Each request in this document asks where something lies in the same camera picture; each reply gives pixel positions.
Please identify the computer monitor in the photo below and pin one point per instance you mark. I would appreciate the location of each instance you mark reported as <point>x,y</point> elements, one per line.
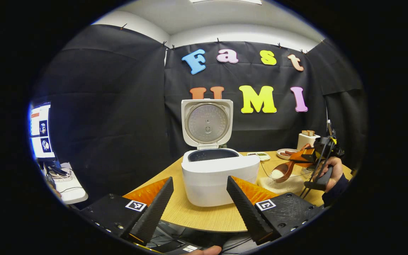
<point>41,134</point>

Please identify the black backdrop cloth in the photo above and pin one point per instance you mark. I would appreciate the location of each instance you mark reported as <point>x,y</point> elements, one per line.
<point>112,106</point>

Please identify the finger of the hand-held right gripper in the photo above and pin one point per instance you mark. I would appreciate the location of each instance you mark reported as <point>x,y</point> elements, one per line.
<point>308,156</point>
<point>306,165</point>

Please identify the white toaster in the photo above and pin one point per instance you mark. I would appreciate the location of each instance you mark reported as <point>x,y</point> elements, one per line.
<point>306,141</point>

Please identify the long ceiling light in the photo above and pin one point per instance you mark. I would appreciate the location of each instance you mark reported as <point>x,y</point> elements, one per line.
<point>225,1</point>

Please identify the white divided condiment dish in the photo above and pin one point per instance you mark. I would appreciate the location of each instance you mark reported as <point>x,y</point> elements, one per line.
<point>259,156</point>

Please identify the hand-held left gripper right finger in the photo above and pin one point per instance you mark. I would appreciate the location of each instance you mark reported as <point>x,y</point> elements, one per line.
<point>246,212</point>

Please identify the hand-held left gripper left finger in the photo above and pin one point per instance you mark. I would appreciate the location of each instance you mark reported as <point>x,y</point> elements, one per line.
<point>152,216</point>

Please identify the brown meat piece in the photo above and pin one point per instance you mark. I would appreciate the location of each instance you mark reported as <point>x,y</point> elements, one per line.
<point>284,154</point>
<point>290,152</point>

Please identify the clear container of rice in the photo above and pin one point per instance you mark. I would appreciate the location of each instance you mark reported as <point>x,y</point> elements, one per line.
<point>285,186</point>

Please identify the brown wooden spoon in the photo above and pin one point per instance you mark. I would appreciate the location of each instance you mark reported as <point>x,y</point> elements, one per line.
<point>286,170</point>

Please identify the white side table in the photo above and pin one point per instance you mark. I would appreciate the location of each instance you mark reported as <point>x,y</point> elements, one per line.
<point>73,191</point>

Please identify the white rice cooker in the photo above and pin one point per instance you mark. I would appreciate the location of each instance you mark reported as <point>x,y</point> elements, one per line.
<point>218,180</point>

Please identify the round white plate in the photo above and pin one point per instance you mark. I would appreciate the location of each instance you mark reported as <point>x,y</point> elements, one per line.
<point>282,157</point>

